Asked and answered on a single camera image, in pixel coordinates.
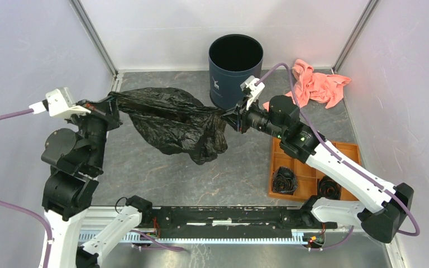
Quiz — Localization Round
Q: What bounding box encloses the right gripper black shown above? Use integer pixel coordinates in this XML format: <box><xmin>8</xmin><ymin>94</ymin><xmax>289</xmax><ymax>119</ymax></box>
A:
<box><xmin>219</xmin><ymin>93</ymin><xmax>285</xmax><ymax>140</ymax></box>

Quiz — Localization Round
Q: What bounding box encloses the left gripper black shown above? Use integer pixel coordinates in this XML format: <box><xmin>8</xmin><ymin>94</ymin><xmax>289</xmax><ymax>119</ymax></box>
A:
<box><xmin>68</xmin><ymin>92</ymin><xmax>126</xmax><ymax>170</ymax></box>

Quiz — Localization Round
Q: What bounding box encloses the black trash bag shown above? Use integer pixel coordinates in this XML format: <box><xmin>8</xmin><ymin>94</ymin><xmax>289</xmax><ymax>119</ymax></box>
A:
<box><xmin>109</xmin><ymin>87</ymin><xmax>228</xmax><ymax>165</ymax></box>

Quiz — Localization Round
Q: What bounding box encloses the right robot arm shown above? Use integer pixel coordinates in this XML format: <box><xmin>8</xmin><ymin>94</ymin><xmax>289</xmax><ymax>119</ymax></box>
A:
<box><xmin>221</xmin><ymin>95</ymin><xmax>414</xmax><ymax>243</ymax></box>

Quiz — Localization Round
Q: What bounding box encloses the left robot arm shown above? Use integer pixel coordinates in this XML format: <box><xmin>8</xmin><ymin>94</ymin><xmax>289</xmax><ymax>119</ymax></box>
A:
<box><xmin>41</xmin><ymin>96</ymin><xmax>153</xmax><ymax>267</ymax></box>

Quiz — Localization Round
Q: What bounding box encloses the dark blue trash bin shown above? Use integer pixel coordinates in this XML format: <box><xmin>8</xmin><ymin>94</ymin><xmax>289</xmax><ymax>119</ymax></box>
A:
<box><xmin>208</xmin><ymin>34</ymin><xmax>264</xmax><ymax>110</ymax></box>

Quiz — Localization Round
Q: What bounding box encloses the pink crumpled cloth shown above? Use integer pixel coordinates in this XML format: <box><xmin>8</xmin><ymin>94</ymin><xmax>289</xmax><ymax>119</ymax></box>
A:
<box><xmin>263</xmin><ymin>59</ymin><xmax>352</xmax><ymax>111</ymax></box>

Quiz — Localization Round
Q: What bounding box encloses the rolled black bag front left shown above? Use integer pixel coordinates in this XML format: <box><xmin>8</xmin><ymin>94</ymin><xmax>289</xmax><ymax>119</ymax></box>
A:
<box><xmin>271</xmin><ymin>166</ymin><xmax>298</xmax><ymax>195</ymax></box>

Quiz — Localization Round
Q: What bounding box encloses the rolled black bag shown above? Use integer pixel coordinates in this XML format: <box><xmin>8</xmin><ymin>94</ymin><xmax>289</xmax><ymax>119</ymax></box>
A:
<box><xmin>271</xmin><ymin>166</ymin><xmax>298</xmax><ymax>195</ymax></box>
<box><xmin>317</xmin><ymin>176</ymin><xmax>342</xmax><ymax>200</ymax></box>

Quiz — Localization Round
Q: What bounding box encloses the orange compartment tray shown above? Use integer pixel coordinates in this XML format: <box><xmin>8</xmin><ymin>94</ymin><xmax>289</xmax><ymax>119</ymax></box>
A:
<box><xmin>268</xmin><ymin>138</ymin><xmax>362</xmax><ymax>202</ymax></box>

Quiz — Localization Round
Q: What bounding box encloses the rolled black bag front right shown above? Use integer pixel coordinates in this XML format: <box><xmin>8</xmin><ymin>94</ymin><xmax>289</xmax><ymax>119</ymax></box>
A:
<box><xmin>317</xmin><ymin>176</ymin><xmax>342</xmax><ymax>200</ymax></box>

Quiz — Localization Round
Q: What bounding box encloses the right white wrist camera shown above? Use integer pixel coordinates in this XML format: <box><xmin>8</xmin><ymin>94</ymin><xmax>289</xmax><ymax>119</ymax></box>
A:
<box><xmin>240</xmin><ymin>75</ymin><xmax>265</xmax><ymax>111</ymax></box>

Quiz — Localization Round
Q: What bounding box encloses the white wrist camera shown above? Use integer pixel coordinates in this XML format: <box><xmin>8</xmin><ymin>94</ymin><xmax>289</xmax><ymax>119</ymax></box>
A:
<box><xmin>240</xmin><ymin>75</ymin><xmax>265</xmax><ymax>111</ymax></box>
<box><xmin>29</xmin><ymin>87</ymin><xmax>90</xmax><ymax>119</ymax></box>

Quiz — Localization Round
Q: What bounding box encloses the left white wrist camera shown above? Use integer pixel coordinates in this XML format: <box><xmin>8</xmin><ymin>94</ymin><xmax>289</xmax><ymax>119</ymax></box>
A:
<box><xmin>29</xmin><ymin>87</ymin><xmax>90</xmax><ymax>119</ymax></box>

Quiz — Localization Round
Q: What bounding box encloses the left aluminium corner post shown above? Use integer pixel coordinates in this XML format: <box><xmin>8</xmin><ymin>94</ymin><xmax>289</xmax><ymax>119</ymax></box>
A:
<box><xmin>69</xmin><ymin>0</ymin><xmax>118</xmax><ymax>77</ymax></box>

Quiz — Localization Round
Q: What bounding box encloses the aluminium corner post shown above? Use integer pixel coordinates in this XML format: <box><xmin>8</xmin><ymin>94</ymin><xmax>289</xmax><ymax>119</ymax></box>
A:
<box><xmin>69</xmin><ymin>0</ymin><xmax>118</xmax><ymax>77</ymax></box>
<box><xmin>331</xmin><ymin>0</ymin><xmax>380</xmax><ymax>73</ymax></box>

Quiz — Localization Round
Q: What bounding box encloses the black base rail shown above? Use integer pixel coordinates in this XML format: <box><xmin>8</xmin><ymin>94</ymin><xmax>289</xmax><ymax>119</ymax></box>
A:
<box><xmin>121</xmin><ymin>206</ymin><xmax>350</xmax><ymax>248</ymax></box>

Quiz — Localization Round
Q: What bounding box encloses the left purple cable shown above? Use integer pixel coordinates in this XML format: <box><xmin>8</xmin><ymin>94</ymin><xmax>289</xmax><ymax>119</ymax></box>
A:
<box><xmin>0</xmin><ymin>108</ymin><xmax>54</xmax><ymax>268</ymax></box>

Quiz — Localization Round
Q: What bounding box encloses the right aluminium corner post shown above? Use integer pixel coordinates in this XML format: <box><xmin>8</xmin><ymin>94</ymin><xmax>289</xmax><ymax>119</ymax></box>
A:
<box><xmin>331</xmin><ymin>0</ymin><xmax>380</xmax><ymax>73</ymax></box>

